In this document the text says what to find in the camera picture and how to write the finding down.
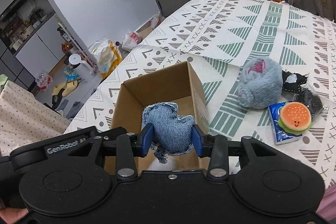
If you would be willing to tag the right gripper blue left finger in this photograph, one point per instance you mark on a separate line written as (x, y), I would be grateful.
(145, 139)

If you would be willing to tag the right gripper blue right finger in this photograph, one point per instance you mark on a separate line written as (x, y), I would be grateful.
(199, 141)

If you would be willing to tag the denim heart cushion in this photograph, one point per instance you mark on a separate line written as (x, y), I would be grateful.
(172, 132)

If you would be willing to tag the grey fluffy plush toy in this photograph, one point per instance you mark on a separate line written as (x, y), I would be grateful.
(260, 83)

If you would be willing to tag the person's right hand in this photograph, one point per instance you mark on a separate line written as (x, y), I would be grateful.
(12, 215)

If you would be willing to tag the white tissue packet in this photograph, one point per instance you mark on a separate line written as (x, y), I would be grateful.
(168, 166)

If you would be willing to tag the brown cardboard box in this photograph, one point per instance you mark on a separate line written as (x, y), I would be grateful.
(178, 83)

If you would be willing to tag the blue tissue pack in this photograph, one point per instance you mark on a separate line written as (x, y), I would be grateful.
(280, 135)

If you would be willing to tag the plastic shopping bag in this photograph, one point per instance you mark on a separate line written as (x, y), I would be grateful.
(107, 56)

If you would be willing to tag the yellow slippers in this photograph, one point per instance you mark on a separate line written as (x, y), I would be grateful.
(62, 90)

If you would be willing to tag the orange hamburger plush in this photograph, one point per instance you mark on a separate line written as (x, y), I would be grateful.
(294, 118)

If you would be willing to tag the patterned tasselled blanket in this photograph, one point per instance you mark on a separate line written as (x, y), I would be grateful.
(217, 37)

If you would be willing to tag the black and white felt toy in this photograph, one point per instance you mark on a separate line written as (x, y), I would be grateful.
(292, 82)

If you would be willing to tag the dark cloth in plastic bag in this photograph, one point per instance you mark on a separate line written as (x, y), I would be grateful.
(312, 101)

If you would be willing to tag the polka dot cloth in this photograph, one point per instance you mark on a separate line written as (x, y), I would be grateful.
(24, 120)

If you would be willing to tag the pink bed sheet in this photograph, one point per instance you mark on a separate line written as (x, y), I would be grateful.
(327, 207)

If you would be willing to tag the grey cabinet shelf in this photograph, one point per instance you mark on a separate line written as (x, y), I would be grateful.
(30, 41)

